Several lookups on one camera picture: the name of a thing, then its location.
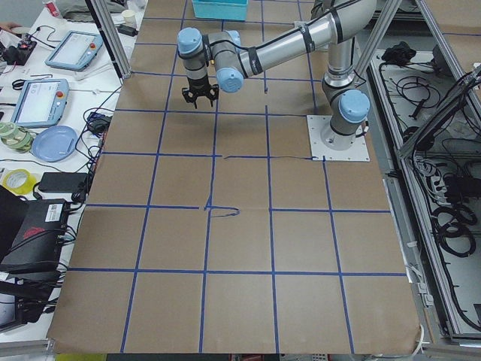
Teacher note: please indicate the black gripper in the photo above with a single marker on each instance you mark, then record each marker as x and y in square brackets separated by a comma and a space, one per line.
[198, 83]

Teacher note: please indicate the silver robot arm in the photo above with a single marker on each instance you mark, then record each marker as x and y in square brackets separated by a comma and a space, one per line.
[217, 62]

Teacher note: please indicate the light blue plastic bin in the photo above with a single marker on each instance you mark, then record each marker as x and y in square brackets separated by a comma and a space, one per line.
[221, 9]

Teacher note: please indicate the far teach pendant tablet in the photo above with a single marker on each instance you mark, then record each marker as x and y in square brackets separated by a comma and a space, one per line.
[75, 52]

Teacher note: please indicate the teach pendant tablet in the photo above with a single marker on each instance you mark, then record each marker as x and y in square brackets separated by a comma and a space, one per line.
[41, 103]
[75, 52]

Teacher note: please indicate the light blue plate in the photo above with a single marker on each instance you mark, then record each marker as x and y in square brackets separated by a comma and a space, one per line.
[54, 144]

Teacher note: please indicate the near teach pendant tablet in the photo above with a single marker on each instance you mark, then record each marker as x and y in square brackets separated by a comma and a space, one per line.
[41, 103]

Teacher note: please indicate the yellow tape roll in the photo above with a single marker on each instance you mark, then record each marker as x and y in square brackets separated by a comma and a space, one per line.
[19, 181]

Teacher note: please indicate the black electronics box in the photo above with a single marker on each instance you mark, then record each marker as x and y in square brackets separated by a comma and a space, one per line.
[31, 233]

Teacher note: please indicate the aluminium frame post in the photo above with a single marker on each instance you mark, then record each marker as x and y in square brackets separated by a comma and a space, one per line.
[103, 20]

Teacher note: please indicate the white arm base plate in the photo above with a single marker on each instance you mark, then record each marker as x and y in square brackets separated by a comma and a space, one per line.
[326, 145]

